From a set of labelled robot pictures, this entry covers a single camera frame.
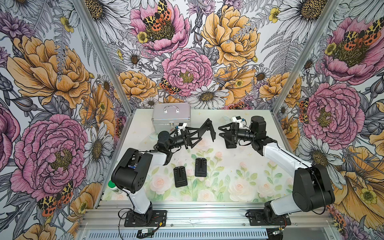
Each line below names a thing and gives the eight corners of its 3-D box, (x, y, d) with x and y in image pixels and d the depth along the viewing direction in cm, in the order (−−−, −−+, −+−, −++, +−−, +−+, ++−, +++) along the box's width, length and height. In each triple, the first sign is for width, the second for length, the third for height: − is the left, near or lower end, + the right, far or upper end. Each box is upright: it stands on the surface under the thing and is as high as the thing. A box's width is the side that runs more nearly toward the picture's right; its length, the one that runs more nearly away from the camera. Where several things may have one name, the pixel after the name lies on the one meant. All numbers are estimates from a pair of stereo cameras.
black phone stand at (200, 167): (195, 176, 90) (195, 174, 88) (195, 160, 97) (195, 158, 95) (207, 176, 90) (207, 174, 88) (206, 160, 97) (206, 158, 95)
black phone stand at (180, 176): (175, 187, 86) (174, 185, 84) (173, 169, 93) (173, 167, 91) (187, 185, 87) (187, 183, 85) (185, 167, 94) (184, 165, 91)
